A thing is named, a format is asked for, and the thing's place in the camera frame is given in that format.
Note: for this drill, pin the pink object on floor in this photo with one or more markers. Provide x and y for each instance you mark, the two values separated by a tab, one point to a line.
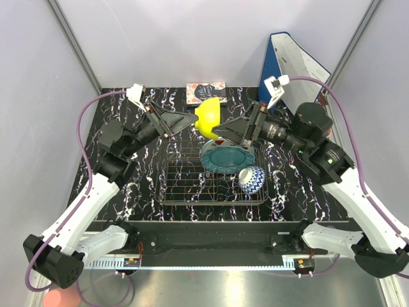
61	298

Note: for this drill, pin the blue white patterned bowl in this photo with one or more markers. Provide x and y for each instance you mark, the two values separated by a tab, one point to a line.
251	179

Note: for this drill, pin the blue file binder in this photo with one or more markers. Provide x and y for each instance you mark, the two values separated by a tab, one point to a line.
284	56

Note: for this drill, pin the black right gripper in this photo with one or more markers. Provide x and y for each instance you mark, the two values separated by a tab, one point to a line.
236	130

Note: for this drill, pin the yellow-green bowl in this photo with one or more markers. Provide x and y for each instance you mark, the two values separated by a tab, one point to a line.
208	117

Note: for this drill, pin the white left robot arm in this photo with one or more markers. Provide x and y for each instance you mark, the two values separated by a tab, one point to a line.
60	253

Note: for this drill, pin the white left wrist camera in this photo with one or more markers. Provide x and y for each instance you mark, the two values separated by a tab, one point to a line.
135	95

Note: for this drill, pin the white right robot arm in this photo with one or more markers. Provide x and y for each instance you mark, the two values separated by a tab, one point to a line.
378	248

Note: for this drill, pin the little women book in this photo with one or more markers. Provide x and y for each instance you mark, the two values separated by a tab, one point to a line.
196	93

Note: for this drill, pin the wire dish rack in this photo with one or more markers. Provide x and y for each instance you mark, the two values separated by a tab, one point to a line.
182	179

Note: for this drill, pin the teal scalloped plate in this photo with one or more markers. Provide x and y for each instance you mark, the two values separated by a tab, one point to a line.
226	159

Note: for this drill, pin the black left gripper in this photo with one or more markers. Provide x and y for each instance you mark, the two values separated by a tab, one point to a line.
167	122

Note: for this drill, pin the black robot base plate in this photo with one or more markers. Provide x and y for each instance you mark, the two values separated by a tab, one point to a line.
159	238

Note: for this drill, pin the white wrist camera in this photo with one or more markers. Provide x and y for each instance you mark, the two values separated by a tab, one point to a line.
135	95
275	88

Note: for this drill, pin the white plate with red pattern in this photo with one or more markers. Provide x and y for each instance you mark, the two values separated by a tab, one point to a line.
221	142

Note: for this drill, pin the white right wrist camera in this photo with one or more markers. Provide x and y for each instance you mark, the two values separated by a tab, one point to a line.
275	88

